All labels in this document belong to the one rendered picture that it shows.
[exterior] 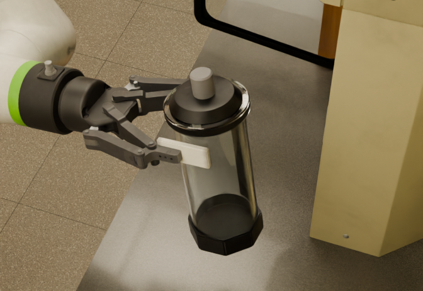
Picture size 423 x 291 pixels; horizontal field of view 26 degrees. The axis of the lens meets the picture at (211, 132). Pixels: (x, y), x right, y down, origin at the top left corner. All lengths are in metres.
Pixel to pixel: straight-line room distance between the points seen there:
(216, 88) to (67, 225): 1.53
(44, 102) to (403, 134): 0.47
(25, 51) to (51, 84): 0.12
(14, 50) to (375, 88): 0.51
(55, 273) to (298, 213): 1.19
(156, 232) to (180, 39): 1.69
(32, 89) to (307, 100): 0.56
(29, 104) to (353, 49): 0.43
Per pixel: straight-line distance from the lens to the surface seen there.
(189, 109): 1.10
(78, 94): 1.22
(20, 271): 2.55
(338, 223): 1.39
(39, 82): 1.24
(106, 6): 3.21
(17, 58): 1.30
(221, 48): 1.70
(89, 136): 1.18
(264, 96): 1.62
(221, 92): 1.12
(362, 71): 1.14
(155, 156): 1.15
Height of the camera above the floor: 2.13
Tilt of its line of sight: 50 degrees down
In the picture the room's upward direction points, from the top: straight up
